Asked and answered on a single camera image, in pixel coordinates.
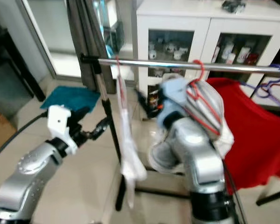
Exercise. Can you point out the red clothes hanger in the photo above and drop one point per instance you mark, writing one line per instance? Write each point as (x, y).
(201, 70)
(117, 70)

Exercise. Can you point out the cardboard box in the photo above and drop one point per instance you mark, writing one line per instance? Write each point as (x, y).
(0, 133)

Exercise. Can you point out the chrome clothes rail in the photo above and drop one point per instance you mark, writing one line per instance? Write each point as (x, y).
(158, 64)

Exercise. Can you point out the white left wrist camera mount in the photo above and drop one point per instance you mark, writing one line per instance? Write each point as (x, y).
(58, 122)

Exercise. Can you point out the black clothes rack frame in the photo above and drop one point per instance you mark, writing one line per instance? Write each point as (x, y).
(116, 186)

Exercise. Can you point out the grey curtain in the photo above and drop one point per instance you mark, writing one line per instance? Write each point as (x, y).
(84, 42)

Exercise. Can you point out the black side table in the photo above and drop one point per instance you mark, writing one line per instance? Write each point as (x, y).
(4, 56)

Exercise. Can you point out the small dark object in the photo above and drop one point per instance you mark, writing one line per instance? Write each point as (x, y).
(233, 5)

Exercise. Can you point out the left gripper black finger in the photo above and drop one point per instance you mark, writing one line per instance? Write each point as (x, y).
(101, 127)
(82, 112)

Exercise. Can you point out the white glass-door cabinet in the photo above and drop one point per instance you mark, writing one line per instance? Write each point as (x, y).
(205, 28)

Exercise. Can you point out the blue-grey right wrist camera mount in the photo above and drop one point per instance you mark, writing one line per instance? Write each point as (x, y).
(177, 93)

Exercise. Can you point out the teal floor mat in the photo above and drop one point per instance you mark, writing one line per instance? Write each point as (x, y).
(67, 98)

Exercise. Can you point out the white striped t-shirt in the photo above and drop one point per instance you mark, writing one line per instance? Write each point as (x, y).
(130, 158)

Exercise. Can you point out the red t-shirt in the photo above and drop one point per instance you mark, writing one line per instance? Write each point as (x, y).
(261, 135)

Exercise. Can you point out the glass sliding door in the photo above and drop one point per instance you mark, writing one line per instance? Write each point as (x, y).
(51, 37)

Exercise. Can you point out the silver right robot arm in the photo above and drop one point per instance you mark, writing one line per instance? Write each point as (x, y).
(200, 158)

